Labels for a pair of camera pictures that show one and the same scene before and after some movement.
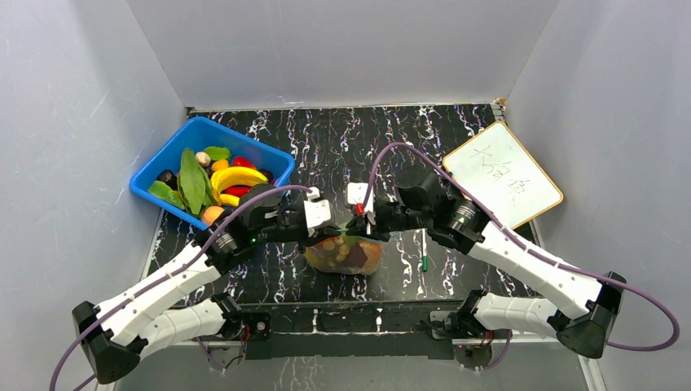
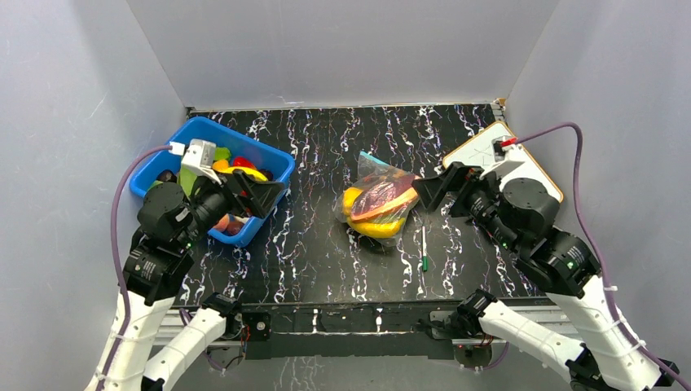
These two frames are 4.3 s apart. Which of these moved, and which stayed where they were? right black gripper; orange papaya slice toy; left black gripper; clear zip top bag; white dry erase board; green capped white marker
Moved: right black gripper; orange papaya slice toy; left black gripper; clear zip top bag
Stayed: green capped white marker; white dry erase board
